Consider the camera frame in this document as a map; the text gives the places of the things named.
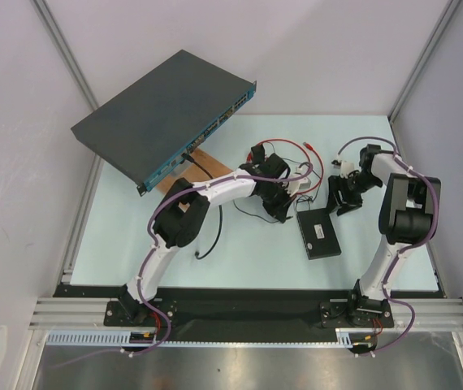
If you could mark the white slotted cable duct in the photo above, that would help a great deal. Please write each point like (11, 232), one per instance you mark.
(102, 338)

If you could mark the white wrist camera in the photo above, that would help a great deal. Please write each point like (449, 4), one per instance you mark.
(345, 167)
(297, 186)

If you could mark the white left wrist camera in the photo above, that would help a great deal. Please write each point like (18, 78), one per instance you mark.
(297, 186)

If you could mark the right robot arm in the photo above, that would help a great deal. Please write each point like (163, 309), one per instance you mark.
(408, 219)

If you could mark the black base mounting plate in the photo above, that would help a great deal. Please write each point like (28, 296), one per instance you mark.
(231, 315)

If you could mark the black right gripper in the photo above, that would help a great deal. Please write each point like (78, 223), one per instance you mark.
(342, 194)

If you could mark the black power adapter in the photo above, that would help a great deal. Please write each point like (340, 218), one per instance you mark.
(257, 154)

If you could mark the bamboo wooden board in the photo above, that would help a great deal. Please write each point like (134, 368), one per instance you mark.
(209, 168)

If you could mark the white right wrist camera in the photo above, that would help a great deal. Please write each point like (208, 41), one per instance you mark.
(345, 167)

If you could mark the large blue rack switch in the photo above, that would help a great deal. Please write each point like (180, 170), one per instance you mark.
(145, 131)

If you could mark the aluminium frame rail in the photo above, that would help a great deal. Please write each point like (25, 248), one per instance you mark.
(69, 315)

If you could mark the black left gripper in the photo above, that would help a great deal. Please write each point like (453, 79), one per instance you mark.
(279, 211)

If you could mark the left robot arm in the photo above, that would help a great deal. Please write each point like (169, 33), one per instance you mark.
(178, 219)

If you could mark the small black network switch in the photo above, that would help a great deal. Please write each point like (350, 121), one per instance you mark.
(318, 234)

